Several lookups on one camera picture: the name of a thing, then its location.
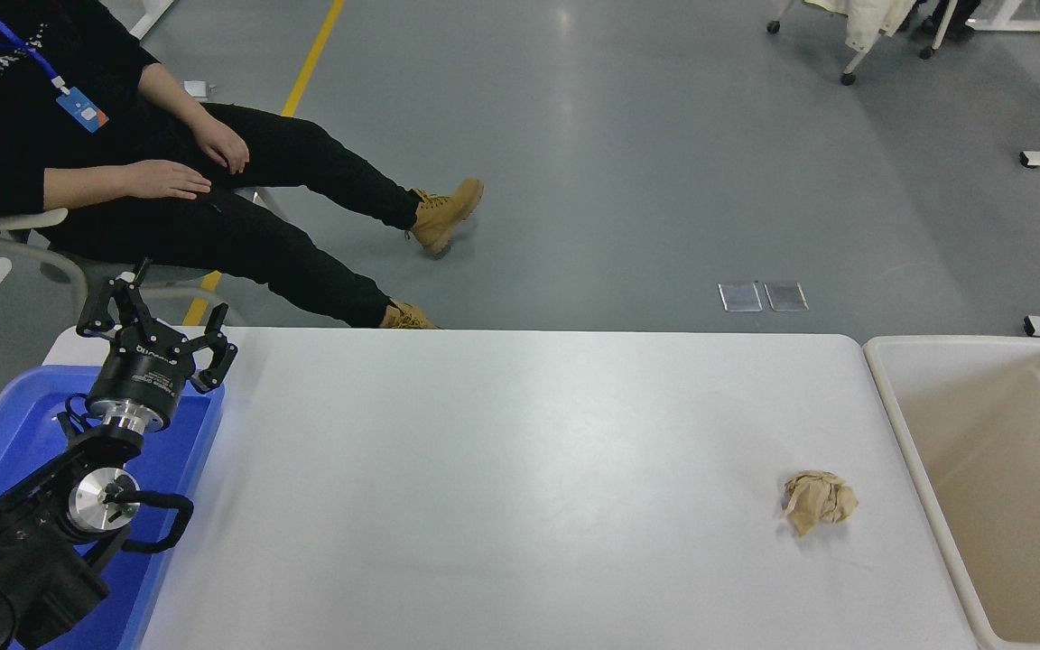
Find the blue plastic tray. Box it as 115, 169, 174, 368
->
0, 366, 225, 650

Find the white rolling chair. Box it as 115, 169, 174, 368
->
766, 0, 959, 88

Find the blue lanyard badge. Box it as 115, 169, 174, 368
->
0, 0, 112, 135

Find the silver floor plate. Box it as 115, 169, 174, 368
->
764, 281, 810, 312
719, 282, 763, 313

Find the person's left hand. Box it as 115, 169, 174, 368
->
190, 117, 252, 177

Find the large pale plastic bin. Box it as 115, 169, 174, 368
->
863, 334, 1040, 650

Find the grey white chair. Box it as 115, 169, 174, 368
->
0, 185, 288, 328

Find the white padded coat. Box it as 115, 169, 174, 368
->
800, 0, 920, 53

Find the tan paper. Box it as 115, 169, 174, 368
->
780, 470, 859, 538

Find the person's right hand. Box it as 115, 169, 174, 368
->
127, 158, 214, 200

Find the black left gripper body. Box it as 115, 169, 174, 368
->
85, 327, 189, 423

